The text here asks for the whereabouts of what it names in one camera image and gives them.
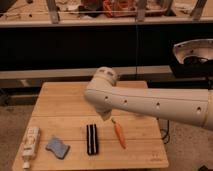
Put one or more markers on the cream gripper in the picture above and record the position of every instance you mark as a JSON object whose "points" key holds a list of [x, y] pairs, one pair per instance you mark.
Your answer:
{"points": [[105, 115]]}

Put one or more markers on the white robot base shell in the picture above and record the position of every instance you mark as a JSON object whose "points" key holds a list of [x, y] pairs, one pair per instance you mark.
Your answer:
{"points": [[202, 48]]}

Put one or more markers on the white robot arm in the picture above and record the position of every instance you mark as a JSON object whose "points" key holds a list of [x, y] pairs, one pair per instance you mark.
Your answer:
{"points": [[188, 106]]}

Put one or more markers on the black striped eraser block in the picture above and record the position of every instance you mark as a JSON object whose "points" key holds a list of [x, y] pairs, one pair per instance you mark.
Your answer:
{"points": [[92, 139]]}

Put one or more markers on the orange carrot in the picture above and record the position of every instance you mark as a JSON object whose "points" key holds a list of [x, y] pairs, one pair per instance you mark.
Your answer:
{"points": [[119, 133]]}

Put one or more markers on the wooden table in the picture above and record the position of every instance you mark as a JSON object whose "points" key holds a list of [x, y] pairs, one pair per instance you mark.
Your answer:
{"points": [[62, 111]]}

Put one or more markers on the blue sponge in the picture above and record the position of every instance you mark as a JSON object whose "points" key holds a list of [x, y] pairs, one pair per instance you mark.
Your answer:
{"points": [[57, 147]]}

